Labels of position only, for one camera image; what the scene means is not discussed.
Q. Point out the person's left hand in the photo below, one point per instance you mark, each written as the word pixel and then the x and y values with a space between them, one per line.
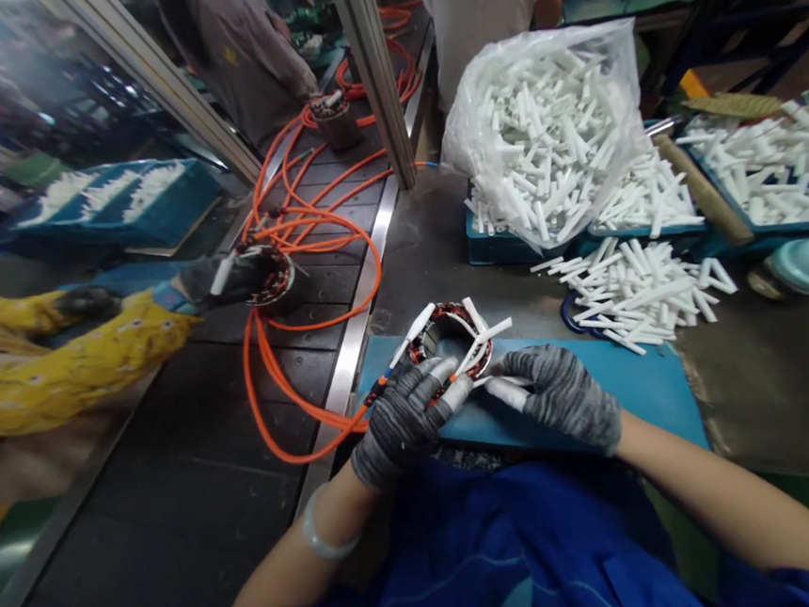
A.
pixel 394 432

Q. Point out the person's right hand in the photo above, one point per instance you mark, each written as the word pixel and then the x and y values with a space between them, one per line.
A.
pixel 569 402

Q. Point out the person's right fingers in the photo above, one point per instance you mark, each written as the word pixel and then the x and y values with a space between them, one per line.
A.
pixel 523 364

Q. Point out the person's left thumb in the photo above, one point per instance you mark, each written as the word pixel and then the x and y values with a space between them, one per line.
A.
pixel 455 398

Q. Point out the person's left fingers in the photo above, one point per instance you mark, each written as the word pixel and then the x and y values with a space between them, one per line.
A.
pixel 394 384

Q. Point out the person's right thumb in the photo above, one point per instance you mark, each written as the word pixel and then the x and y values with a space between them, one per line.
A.
pixel 510 393

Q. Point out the person's left index finger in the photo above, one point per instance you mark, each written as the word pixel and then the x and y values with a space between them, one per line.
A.
pixel 439 370

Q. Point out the motor stator with white sleeves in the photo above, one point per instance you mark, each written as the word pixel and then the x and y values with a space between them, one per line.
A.
pixel 449 328

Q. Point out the blue work mat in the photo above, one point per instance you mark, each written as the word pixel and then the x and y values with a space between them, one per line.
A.
pixel 631 383

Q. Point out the blue crate under plastic bag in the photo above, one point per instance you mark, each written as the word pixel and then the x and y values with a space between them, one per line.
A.
pixel 495 246

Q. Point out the pile of loose white strips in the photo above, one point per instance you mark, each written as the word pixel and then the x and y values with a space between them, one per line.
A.
pixel 637 290

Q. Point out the motor stator with copper windings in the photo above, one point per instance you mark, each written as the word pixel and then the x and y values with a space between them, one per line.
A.
pixel 334 122
pixel 271 280

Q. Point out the person's body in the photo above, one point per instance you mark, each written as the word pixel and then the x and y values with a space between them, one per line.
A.
pixel 511 556

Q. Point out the plastic bag of white strips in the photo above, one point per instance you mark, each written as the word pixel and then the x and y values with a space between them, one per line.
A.
pixel 545 128

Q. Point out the black conveyor belt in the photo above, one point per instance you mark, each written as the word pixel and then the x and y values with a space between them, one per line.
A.
pixel 183 521

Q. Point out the brown cardboard tube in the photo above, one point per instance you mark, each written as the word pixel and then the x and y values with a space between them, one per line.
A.
pixel 702 185

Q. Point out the silver metal rod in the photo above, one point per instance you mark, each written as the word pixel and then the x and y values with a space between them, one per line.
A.
pixel 664 126

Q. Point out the blue crate of white strips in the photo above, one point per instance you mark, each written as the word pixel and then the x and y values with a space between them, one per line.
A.
pixel 761 173

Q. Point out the divided blue crate of strips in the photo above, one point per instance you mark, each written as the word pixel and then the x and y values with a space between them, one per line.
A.
pixel 126 200

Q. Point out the olive yellow flat object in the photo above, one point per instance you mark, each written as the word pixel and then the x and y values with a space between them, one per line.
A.
pixel 734 107

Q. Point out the aluminium frame post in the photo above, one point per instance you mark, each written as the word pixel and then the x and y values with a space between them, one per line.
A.
pixel 376 72

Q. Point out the aluminium frame rail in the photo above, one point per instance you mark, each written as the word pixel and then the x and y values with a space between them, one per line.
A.
pixel 166 83

